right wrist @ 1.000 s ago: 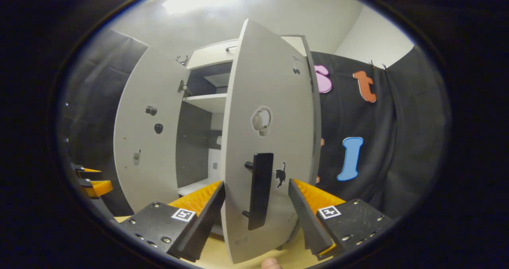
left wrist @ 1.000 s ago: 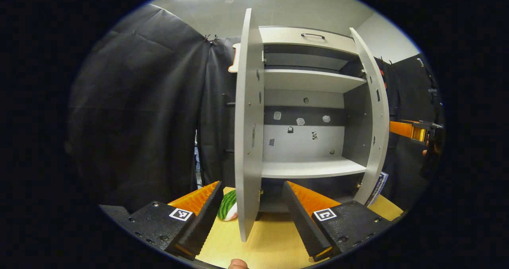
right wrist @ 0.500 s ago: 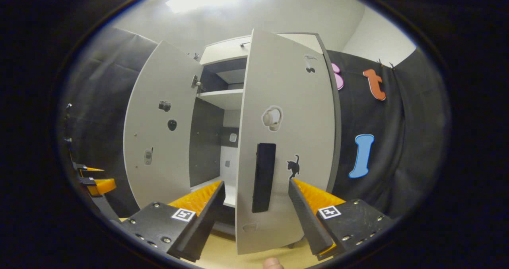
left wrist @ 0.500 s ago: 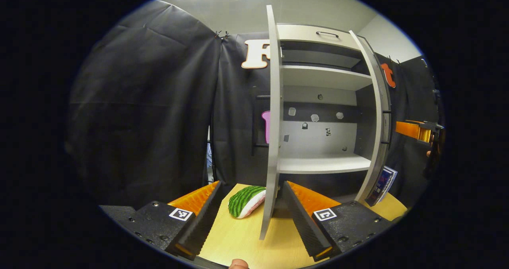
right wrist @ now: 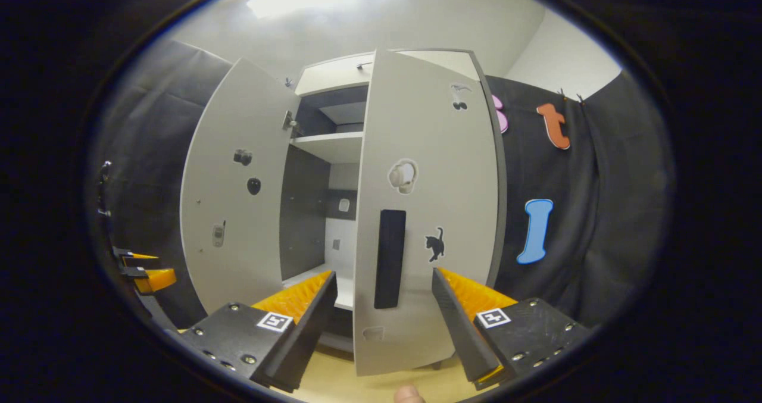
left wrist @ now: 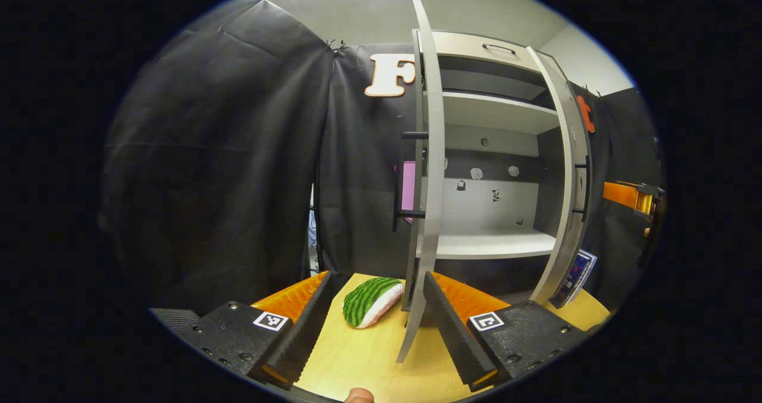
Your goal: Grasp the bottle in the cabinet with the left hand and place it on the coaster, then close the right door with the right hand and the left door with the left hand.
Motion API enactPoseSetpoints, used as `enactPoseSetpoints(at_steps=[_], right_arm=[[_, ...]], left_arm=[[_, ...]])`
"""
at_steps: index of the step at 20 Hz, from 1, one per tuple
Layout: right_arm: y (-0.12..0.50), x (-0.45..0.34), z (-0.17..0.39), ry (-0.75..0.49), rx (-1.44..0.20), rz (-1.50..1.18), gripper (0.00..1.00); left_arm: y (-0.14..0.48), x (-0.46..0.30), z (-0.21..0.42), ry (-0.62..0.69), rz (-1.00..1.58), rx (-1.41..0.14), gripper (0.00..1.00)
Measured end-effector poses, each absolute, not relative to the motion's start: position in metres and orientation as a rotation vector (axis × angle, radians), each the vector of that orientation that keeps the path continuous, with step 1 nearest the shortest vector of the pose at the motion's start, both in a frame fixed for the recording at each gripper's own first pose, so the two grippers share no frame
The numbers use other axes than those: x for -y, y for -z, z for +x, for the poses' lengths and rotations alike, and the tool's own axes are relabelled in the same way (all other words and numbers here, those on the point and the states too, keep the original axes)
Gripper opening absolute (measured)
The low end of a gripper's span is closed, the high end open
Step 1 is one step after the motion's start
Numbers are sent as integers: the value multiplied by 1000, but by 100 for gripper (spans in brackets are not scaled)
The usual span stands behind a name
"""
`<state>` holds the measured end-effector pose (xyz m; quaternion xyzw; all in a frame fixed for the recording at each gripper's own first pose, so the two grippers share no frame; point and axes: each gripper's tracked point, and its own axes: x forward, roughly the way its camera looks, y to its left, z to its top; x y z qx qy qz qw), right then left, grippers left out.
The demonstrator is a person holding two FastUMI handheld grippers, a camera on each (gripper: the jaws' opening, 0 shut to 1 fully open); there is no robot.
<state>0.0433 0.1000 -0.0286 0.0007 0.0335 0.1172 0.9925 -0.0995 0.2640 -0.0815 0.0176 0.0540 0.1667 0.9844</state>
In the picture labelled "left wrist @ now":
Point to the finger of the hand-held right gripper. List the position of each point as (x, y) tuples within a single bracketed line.
[(622, 194)]

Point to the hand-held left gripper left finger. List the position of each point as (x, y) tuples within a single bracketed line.
[(297, 337)]

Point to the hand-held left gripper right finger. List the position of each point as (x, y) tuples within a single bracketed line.
[(455, 331)]

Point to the white and grey cabinet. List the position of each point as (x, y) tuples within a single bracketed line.
[(494, 153)]

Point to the white cabinet drawer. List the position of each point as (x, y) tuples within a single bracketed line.
[(458, 46)]

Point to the watermelon slice toy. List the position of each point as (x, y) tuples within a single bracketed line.
[(366, 302)]

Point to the dark blue box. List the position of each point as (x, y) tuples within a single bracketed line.
[(574, 278)]

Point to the black backdrop cloth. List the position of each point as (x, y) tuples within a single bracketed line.
[(226, 153)]

